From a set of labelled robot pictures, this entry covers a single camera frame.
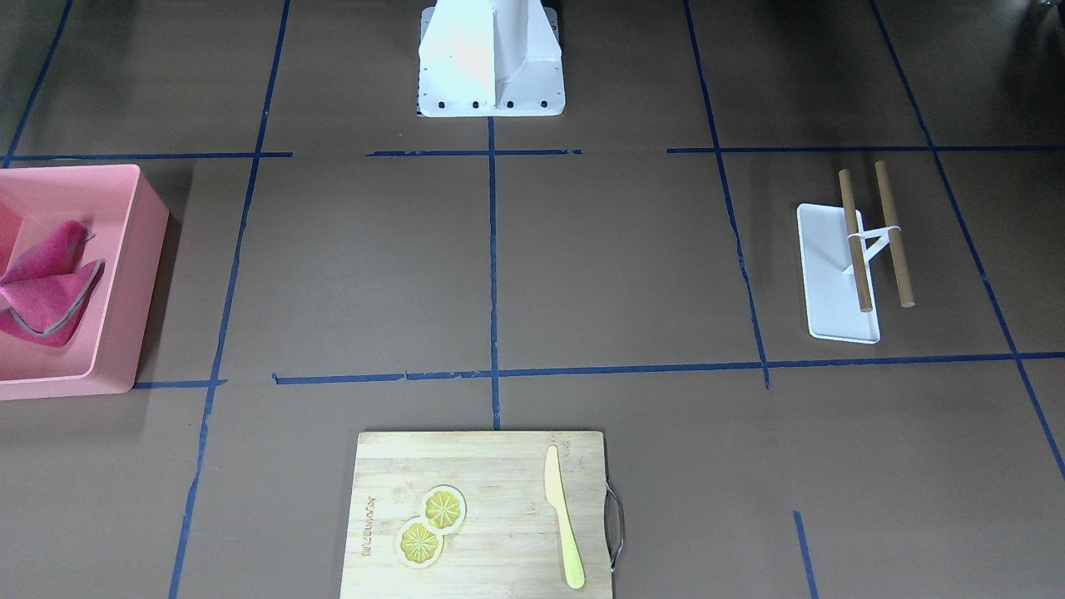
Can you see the wooden cutting board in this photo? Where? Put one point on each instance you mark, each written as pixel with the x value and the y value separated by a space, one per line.
pixel 508 546

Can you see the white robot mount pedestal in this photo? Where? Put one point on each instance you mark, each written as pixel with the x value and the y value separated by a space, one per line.
pixel 490 59

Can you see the pink plastic bin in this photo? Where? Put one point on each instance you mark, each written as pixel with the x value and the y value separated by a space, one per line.
pixel 128 220

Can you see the pink cleaning cloth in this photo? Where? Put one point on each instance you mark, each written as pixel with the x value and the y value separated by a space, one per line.
pixel 47 289

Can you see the yellow plastic knife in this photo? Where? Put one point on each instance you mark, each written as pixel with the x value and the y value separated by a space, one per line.
pixel 572 563

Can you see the lemon slice far side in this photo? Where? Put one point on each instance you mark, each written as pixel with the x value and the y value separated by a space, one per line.
pixel 417 545

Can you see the white towel rack stand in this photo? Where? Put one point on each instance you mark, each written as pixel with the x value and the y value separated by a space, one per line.
pixel 836 252

